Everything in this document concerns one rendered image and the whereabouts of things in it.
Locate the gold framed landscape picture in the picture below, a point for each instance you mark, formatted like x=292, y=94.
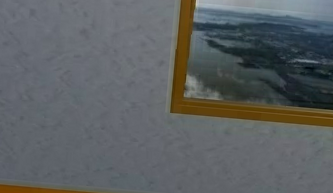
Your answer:
x=264, y=59

